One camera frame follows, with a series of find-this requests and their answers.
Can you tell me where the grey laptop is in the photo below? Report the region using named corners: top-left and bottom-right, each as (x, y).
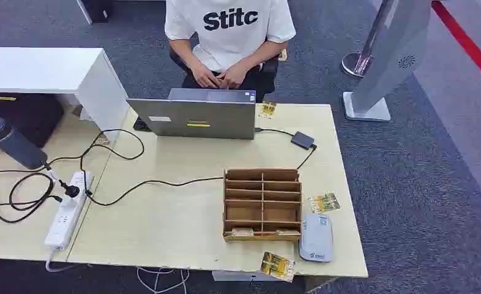
top-left (127, 88), bottom-right (257, 141)

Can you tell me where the wooden card box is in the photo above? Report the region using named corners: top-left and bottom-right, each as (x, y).
top-left (223, 168), bottom-right (303, 243)

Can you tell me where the black cylindrical bottle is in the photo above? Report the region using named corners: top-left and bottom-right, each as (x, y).
top-left (0, 117), bottom-right (49, 170)

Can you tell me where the person's hand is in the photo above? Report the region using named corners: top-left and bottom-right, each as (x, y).
top-left (218, 63), bottom-right (250, 90)
top-left (191, 64), bottom-right (222, 89)

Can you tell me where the person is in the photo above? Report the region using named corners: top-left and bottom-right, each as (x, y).
top-left (164, 0), bottom-right (297, 103)

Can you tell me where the black cabinet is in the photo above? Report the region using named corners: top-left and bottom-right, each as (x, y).
top-left (0, 92), bottom-right (65, 149)

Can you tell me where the person's right hand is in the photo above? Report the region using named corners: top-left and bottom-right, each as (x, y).
top-left (191, 64), bottom-right (222, 89)

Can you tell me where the red barrier belt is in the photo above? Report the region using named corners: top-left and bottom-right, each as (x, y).
top-left (431, 0), bottom-right (481, 91)

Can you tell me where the black looped cable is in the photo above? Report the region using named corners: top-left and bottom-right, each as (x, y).
top-left (0, 129), bottom-right (146, 225)

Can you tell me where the white desk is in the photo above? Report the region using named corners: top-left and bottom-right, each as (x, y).
top-left (0, 47), bottom-right (130, 132)

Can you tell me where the grey kiosk stand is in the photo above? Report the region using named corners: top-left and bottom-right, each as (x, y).
top-left (342, 0), bottom-right (433, 123)

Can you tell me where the grey card reader device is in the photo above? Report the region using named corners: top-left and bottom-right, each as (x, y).
top-left (299, 213), bottom-right (334, 263)

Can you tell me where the black power adapter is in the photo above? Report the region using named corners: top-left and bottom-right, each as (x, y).
top-left (291, 130), bottom-right (316, 150)

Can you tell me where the black plug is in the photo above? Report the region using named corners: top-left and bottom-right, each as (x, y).
top-left (58, 179), bottom-right (81, 199)

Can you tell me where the person's left hand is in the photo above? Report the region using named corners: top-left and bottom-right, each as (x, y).
top-left (218, 63), bottom-right (250, 90)

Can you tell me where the white hanging cable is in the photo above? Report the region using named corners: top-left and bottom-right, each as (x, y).
top-left (136, 266), bottom-right (190, 294)

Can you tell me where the chrome barrier post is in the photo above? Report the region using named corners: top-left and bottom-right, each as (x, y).
top-left (341, 0), bottom-right (396, 78)

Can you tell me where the black laptop cable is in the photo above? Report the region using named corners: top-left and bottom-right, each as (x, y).
top-left (79, 127), bottom-right (318, 207)

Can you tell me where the white power strip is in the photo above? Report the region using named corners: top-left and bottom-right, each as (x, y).
top-left (44, 170), bottom-right (94, 251)

